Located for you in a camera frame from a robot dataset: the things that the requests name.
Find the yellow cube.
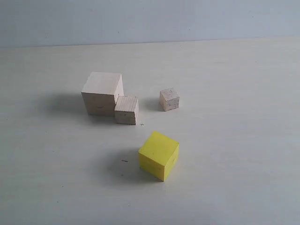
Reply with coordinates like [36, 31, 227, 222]
[138, 131, 180, 181]

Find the small wooden cube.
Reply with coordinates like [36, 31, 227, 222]
[159, 88, 180, 112]

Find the medium wooden cube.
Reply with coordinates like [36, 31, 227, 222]
[114, 96, 139, 125]

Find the large wooden cube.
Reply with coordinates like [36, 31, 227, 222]
[81, 72, 124, 117]

